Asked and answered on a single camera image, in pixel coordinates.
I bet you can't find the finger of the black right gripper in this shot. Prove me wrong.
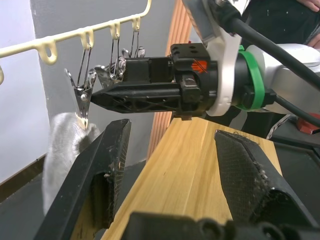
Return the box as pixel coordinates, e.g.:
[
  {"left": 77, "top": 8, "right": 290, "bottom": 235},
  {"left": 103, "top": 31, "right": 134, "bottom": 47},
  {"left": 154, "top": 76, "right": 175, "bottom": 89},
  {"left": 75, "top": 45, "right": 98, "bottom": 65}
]
[
  {"left": 124, "top": 56, "right": 176, "bottom": 84},
  {"left": 90, "top": 81, "right": 182, "bottom": 114}
]

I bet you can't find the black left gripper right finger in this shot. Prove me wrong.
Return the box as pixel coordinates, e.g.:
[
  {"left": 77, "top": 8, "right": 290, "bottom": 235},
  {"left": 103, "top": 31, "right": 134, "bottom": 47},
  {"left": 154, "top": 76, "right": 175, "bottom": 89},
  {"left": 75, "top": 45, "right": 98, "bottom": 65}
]
[{"left": 214, "top": 129, "right": 320, "bottom": 240}]

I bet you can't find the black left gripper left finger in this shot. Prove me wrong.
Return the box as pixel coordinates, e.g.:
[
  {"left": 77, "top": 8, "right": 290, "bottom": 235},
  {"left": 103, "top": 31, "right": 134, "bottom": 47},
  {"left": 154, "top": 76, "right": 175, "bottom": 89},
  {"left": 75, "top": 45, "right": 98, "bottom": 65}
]
[{"left": 33, "top": 118, "right": 132, "bottom": 240}]

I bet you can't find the grey sock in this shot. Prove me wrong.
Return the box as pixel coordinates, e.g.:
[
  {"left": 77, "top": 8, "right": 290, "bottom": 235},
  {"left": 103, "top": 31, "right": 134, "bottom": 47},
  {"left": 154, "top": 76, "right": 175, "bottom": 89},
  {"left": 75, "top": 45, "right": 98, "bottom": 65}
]
[{"left": 41, "top": 111, "right": 101, "bottom": 216}]

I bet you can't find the metal clip holding sock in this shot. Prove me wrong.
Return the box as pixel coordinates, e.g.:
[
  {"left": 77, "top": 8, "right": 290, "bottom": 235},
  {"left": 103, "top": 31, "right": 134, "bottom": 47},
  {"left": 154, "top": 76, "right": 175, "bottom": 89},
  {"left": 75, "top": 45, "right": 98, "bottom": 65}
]
[{"left": 63, "top": 42, "right": 98, "bottom": 129}]

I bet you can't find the metal hanger clip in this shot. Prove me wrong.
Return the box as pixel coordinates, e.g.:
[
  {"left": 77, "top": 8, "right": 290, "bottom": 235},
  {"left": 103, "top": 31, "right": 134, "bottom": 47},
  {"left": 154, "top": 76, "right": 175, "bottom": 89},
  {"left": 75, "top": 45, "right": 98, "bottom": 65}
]
[
  {"left": 94, "top": 36, "right": 126, "bottom": 89},
  {"left": 121, "top": 27, "right": 146, "bottom": 60}
]

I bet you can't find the cream plastic clip hanger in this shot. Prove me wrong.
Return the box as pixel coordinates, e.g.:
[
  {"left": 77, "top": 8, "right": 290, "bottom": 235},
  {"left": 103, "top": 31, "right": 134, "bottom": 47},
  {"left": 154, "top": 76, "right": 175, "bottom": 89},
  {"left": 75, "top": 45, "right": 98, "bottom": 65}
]
[{"left": 0, "top": 0, "right": 153, "bottom": 85}]

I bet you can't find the person's bare hand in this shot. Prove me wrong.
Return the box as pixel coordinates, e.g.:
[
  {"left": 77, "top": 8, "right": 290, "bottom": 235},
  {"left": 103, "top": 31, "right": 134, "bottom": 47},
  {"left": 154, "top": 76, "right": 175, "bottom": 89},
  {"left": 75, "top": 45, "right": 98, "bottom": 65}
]
[{"left": 297, "top": 0, "right": 320, "bottom": 12}]

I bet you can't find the orange wooden slat panel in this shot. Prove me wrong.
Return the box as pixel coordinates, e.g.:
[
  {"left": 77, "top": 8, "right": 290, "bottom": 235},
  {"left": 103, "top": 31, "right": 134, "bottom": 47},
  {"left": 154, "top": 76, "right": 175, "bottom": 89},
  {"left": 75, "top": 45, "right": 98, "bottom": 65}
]
[{"left": 146, "top": 0, "right": 194, "bottom": 161}]

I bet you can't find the black case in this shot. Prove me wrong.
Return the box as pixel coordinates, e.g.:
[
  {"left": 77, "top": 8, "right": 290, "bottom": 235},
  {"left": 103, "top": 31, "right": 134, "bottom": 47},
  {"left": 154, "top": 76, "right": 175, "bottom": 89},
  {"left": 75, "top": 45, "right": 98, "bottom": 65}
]
[{"left": 268, "top": 117, "right": 320, "bottom": 226}]

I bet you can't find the red object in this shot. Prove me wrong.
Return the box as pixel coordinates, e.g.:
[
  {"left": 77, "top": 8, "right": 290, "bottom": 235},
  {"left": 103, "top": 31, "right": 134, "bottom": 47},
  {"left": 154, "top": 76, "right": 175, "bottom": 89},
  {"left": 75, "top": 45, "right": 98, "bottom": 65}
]
[{"left": 296, "top": 112, "right": 320, "bottom": 136}]

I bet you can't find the person in black clothing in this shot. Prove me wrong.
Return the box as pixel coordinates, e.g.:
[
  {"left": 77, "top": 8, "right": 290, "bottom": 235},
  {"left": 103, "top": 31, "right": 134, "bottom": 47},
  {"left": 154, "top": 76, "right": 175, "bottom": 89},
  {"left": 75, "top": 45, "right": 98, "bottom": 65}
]
[{"left": 243, "top": 0, "right": 320, "bottom": 48}]

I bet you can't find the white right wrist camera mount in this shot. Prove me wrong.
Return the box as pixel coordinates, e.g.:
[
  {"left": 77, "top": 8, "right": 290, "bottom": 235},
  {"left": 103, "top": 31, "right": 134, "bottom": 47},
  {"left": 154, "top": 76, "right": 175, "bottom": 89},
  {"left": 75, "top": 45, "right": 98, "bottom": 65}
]
[{"left": 181, "top": 0, "right": 244, "bottom": 117}]

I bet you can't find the black and white strap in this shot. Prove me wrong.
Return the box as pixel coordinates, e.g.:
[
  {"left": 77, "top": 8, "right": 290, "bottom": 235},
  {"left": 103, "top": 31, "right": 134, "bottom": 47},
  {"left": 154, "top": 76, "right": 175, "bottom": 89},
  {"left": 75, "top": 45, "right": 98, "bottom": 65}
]
[{"left": 265, "top": 114, "right": 292, "bottom": 140}]

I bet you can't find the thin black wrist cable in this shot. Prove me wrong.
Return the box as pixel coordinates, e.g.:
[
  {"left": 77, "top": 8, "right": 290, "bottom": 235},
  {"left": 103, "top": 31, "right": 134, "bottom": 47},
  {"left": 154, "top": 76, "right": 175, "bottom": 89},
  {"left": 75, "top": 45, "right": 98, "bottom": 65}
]
[{"left": 273, "top": 94, "right": 320, "bottom": 126}]

